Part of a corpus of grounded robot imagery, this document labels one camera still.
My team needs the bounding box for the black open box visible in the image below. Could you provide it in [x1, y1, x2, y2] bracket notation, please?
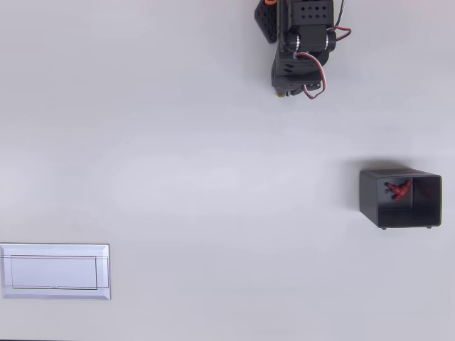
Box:
[358, 168, 443, 231]

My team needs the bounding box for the red white gripper servo cable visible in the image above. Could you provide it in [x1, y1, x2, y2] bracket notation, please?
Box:
[294, 52, 327, 100]

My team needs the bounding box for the red white arm servo cable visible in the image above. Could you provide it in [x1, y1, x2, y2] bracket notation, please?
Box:
[328, 26, 353, 43]

